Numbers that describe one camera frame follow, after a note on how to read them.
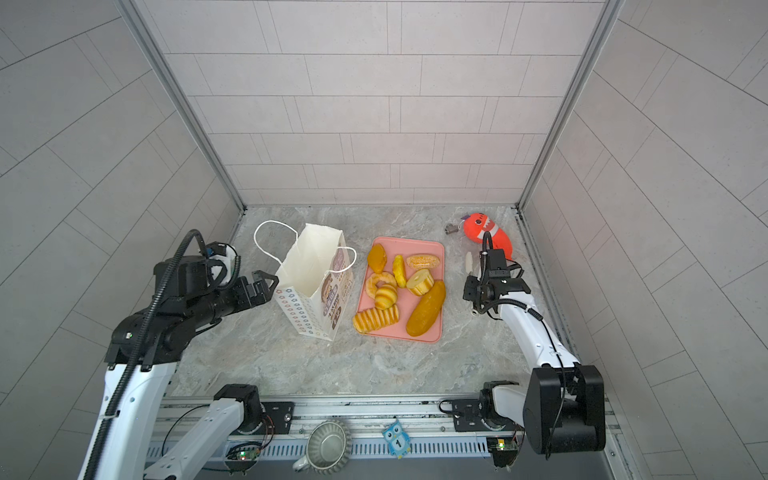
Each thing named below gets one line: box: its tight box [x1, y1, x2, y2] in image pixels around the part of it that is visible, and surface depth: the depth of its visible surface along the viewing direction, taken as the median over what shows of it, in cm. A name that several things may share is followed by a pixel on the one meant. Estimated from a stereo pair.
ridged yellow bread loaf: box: [352, 304, 400, 334], surface depth 86 cm
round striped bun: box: [374, 284, 398, 310], surface depth 87 cm
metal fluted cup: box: [306, 419, 353, 475], surface depth 68 cm
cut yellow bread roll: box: [406, 268, 435, 296], surface depth 91 cm
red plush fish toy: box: [461, 213, 513, 260], surface depth 104 cm
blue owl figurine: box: [382, 418, 411, 460], surface depth 69 cm
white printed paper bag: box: [254, 220, 357, 341], surface depth 79 cm
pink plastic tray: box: [353, 237, 447, 343], surface depth 90 cm
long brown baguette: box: [406, 280, 446, 337], surface depth 86 cm
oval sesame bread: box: [406, 253, 441, 269], surface depth 96 cm
